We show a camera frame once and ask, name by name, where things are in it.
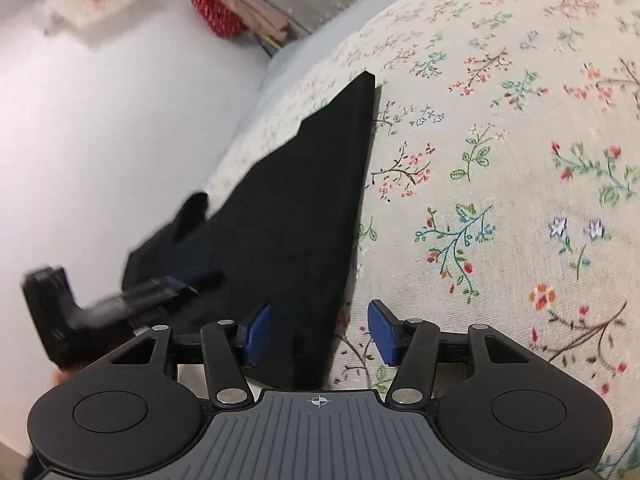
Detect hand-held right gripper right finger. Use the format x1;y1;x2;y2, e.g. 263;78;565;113
367;300;531;407

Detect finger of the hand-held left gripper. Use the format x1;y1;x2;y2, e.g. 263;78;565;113
117;270;225;311

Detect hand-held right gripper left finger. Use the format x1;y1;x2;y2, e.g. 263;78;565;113
109;304;275;407

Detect black pants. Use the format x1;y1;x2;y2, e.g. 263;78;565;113
122;71;377;391

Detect floral printed blanket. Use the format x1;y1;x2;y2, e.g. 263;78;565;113
205;0;640;480

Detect red patterned cloth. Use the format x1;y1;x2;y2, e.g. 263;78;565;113
189;0;247;37

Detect pink hanging garment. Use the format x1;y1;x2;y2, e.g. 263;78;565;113
220;0;290;41

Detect white floral cloth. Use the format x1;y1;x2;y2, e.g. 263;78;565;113
42;0;166;51

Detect light grey bed sheet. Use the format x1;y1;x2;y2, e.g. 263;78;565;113
234;0;463;146

